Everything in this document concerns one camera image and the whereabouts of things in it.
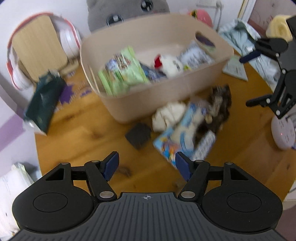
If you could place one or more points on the red white headphones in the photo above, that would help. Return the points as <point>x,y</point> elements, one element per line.
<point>69,39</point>

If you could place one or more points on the light blue clothing pile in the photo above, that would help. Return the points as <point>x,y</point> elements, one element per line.
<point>242,37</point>

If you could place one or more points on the burger hat plush toy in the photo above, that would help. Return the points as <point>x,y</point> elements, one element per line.
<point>201,15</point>

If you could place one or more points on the white plush with red heart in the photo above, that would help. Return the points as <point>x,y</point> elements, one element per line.
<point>169,65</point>

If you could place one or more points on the dark card pack box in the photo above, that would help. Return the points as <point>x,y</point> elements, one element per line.
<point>152,74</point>

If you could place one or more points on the wooden headphone stand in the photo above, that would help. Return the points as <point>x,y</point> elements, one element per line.
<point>39,46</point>

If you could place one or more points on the silver green snack bag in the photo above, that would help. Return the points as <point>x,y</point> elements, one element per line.
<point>194,56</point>

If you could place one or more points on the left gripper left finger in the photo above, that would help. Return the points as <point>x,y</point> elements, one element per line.
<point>99,173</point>

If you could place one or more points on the cream cloth scrunchie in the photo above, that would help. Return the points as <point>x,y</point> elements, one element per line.
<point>168,116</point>

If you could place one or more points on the white round power strip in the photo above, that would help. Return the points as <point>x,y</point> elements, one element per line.
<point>283,132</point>

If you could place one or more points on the grey cat plush toy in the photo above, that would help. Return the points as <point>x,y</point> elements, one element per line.
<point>102,13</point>

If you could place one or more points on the yellow rolled towel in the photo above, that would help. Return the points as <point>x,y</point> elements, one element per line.
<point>278,28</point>

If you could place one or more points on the blue white porcelain-pattern box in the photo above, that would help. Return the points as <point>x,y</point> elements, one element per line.
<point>204,146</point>

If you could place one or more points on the small black box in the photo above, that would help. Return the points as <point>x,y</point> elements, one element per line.
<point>138,135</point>

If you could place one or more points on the blue white plastic packet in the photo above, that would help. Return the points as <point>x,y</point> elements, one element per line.
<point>185,131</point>

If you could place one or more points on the white wall socket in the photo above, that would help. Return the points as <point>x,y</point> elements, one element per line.
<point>216,4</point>

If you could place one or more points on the dark green tissue pack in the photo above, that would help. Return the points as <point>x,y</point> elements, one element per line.
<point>40,110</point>

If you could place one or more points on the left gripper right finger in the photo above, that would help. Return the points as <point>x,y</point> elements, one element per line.
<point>195,174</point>

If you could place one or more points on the white green paper card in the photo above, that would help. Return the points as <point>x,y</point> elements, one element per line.
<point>235,69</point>

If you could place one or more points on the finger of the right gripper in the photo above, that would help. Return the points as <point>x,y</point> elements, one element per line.
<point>269,100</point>
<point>269,47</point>

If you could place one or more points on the cartoon blue card box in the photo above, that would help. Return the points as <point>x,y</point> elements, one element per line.
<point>166,147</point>

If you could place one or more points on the beige plastic storage basket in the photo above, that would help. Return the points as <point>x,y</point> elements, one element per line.
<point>149,36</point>

